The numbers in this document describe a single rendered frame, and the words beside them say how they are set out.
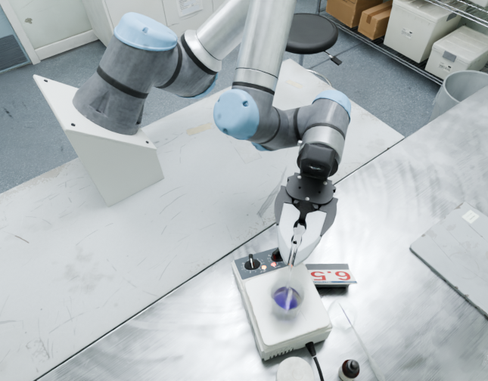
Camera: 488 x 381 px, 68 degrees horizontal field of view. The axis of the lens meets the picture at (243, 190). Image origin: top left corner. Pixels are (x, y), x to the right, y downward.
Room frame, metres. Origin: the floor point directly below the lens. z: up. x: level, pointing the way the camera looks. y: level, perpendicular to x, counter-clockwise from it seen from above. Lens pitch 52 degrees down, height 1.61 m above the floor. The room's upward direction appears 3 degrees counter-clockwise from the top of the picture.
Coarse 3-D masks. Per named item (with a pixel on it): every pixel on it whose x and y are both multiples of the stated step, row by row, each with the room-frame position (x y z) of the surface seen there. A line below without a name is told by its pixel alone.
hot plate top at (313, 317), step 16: (272, 272) 0.29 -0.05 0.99; (304, 272) 0.28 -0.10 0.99; (256, 288) 0.26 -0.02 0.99; (304, 288) 0.25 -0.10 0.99; (256, 304) 0.23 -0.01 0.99; (304, 304) 0.22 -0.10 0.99; (320, 304) 0.22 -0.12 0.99; (256, 320) 0.20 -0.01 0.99; (272, 320) 0.20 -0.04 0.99; (304, 320) 0.20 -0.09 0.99; (320, 320) 0.20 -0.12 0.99; (272, 336) 0.17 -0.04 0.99; (288, 336) 0.17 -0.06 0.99
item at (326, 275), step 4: (312, 272) 0.32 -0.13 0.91; (316, 272) 0.32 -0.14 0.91; (320, 272) 0.32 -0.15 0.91; (324, 272) 0.31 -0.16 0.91; (328, 272) 0.31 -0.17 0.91; (332, 272) 0.31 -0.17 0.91; (336, 272) 0.31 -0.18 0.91; (340, 272) 0.31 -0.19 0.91; (344, 272) 0.31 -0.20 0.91; (348, 272) 0.31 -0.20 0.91; (312, 276) 0.30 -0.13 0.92; (316, 276) 0.30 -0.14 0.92; (320, 276) 0.30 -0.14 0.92; (324, 276) 0.30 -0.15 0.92; (328, 276) 0.30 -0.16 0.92; (332, 276) 0.30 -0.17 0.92; (336, 276) 0.30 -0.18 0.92; (340, 276) 0.30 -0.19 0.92; (344, 276) 0.30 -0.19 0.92; (348, 276) 0.30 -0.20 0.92; (352, 276) 0.30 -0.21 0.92; (312, 280) 0.29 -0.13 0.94; (316, 280) 0.29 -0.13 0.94; (320, 280) 0.29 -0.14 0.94; (324, 280) 0.29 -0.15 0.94; (328, 280) 0.29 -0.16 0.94; (332, 280) 0.29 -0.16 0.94
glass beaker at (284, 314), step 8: (280, 280) 0.24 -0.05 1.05; (296, 280) 0.24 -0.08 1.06; (272, 288) 0.23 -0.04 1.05; (296, 288) 0.23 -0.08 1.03; (304, 296) 0.21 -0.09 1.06; (272, 304) 0.21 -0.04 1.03; (272, 312) 0.21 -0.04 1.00; (280, 312) 0.20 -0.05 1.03; (288, 312) 0.19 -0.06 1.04; (296, 312) 0.20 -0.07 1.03; (280, 320) 0.20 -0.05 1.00; (288, 320) 0.19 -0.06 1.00
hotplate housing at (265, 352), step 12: (240, 276) 0.29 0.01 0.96; (240, 288) 0.27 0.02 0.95; (252, 312) 0.22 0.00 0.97; (252, 324) 0.20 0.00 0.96; (300, 336) 0.18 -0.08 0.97; (312, 336) 0.18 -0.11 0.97; (324, 336) 0.18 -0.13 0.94; (264, 348) 0.16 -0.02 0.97; (276, 348) 0.16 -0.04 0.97; (288, 348) 0.16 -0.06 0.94; (312, 348) 0.16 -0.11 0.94; (264, 360) 0.15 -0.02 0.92
